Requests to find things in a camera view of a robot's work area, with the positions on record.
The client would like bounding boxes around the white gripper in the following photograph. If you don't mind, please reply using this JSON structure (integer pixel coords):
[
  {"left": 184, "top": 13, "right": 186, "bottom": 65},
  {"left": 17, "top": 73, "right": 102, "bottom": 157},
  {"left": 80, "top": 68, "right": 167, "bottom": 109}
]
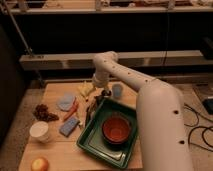
[{"left": 86, "top": 76, "right": 106, "bottom": 100}]

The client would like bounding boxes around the light blue plastic cup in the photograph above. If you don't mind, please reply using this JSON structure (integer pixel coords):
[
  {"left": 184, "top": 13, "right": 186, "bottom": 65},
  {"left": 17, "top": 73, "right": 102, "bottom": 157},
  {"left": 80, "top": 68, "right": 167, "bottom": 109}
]
[{"left": 112, "top": 84, "right": 123, "bottom": 99}]

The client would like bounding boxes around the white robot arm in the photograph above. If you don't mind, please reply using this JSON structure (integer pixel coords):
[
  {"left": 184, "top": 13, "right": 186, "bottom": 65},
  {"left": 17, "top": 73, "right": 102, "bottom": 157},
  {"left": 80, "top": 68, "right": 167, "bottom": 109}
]
[{"left": 92, "top": 51, "right": 194, "bottom": 171}]

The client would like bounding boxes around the yellow banana toy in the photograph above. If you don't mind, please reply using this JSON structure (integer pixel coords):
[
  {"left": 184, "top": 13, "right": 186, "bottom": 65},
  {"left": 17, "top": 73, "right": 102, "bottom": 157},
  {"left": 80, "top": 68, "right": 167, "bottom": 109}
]
[{"left": 78, "top": 81, "right": 89, "bottom": 99}]

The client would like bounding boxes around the orange carrot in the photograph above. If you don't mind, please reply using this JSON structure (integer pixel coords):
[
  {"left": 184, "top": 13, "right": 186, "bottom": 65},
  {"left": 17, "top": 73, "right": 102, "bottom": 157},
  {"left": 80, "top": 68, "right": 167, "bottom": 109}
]
[{"left": 63, "top": 100, "right": 79, "bottom": 122}]

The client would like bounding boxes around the light blue cloth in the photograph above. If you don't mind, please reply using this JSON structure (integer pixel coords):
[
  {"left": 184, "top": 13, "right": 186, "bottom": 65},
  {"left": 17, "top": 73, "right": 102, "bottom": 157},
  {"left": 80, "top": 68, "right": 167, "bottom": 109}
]
[{"left": 57, "top": 94, "right": 76, "bottom": 111}]

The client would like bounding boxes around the wooden table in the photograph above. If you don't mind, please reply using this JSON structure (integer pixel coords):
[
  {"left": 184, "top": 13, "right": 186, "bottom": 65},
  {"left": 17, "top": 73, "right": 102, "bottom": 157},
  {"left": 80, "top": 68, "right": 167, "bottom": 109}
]
[{"left": 18, "top": 83, "right": 142, "bottom": 171}]

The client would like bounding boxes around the blue sponge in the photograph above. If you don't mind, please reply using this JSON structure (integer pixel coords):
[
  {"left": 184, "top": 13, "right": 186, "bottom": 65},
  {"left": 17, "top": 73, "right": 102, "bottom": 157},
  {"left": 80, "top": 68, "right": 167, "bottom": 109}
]
[{"left": 59, "top": 117, "right": 79, "bottom": 137}]

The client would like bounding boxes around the red orange bowl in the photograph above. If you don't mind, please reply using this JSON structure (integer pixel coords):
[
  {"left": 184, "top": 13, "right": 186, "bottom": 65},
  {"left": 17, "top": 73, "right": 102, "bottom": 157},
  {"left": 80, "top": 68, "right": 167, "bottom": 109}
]
[{"left": 102, "top": 115, "right": 131, "bottom": 144}]

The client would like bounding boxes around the green plastic tray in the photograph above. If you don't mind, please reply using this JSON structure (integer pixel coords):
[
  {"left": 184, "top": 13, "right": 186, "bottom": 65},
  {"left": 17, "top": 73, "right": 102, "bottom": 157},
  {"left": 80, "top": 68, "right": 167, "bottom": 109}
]
[{"left": 77, "top": 98, "right": 138, "bottom": 169}]

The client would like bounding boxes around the dark grape bunch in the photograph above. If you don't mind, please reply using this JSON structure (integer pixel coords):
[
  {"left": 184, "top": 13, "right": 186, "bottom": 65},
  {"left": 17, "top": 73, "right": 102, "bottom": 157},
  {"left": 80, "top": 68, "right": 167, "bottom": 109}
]
[{"left": 33, "top": 104, "right": 59, "bottom": 122}]

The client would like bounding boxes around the metal shelf rack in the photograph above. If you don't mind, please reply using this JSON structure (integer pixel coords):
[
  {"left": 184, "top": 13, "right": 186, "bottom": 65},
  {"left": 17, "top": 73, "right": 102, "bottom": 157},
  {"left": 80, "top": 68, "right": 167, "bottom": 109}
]
[{"left": 0, "top": 0, "right": 213, "bottom": 71}]

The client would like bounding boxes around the white paper cup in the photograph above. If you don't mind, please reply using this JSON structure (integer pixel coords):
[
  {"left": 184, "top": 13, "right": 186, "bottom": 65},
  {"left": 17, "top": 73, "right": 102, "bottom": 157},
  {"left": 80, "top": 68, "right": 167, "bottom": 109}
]
[{"left": 29, "top": 121, "right": 50, "bottom": 143}]

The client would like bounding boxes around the red yellow apple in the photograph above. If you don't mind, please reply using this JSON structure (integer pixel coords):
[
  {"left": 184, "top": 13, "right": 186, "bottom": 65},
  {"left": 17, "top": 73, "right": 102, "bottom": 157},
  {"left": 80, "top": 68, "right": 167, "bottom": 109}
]
[{"left": 31, "top": 157, "right": 49, "bottom": 171}]

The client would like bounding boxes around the dark handled utensil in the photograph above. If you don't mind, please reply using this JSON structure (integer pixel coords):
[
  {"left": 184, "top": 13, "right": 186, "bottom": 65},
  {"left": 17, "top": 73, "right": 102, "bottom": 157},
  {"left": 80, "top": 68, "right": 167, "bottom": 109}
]
[{"left": 85, "top": 96, "right": 99, "bottom": 124}]

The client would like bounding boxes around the black floor cable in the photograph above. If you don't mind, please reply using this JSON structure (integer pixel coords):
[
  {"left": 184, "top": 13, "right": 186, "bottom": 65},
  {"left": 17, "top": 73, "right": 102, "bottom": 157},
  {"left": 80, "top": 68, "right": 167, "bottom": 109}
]
[{"left": 183, "top": 103, "right": 213, "bottom": 153}]

